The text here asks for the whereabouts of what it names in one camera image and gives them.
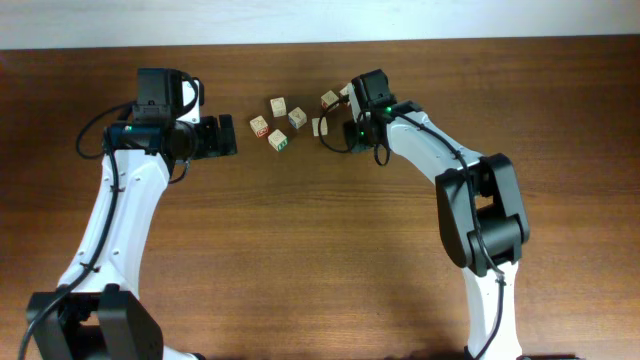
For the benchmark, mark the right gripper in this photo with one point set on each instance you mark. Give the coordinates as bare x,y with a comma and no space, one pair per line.
350,134

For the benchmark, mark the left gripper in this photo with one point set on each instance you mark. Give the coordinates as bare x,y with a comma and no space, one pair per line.
211,144

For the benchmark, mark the plain wooden block blue side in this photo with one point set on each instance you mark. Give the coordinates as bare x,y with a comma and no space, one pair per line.
319,127

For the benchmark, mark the green sided number block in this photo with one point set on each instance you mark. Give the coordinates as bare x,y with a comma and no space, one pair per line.
278,140

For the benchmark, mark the ice cream block blue side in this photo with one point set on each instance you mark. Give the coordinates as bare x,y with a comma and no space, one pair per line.
297,118

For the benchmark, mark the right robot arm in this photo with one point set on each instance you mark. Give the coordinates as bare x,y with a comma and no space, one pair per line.
481,217

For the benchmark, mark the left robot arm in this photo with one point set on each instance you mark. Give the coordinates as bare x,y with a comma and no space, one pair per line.
95,311

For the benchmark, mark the red sided block rear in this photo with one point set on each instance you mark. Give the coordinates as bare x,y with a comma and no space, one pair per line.
344,93

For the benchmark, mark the number six block red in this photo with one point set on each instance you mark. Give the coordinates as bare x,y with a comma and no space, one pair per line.
329,100

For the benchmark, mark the elephant block red side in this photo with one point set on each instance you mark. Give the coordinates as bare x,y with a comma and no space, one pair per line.
259,126

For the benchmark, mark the apple block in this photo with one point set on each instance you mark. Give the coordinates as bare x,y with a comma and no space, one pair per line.
278,107

